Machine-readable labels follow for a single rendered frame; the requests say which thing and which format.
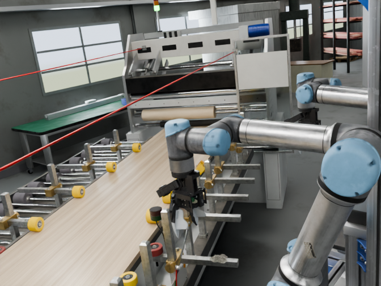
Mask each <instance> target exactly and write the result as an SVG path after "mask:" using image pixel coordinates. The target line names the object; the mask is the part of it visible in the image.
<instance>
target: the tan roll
mask: <svg viewBox="0 0 381 286"><path fill-rule="evenodd" d="M217 113H238V109H234V110H215V106H205V107H184V108H163V109H151V110H143V111H142V114H134V117H142V120H143V121H156V120H174V119H208V118H216V115H217Z"/></svg>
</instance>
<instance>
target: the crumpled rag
mask: <svg viewBox="0 0 381 286"><path fill-rule="evenodd" d="M226 258H227V256H226V255H225V254H221V255H216V254H215V255H214V256H213V257H210V259H209V260H210V261H212V262H220V263H225V262H227V259H226Z"/></svg>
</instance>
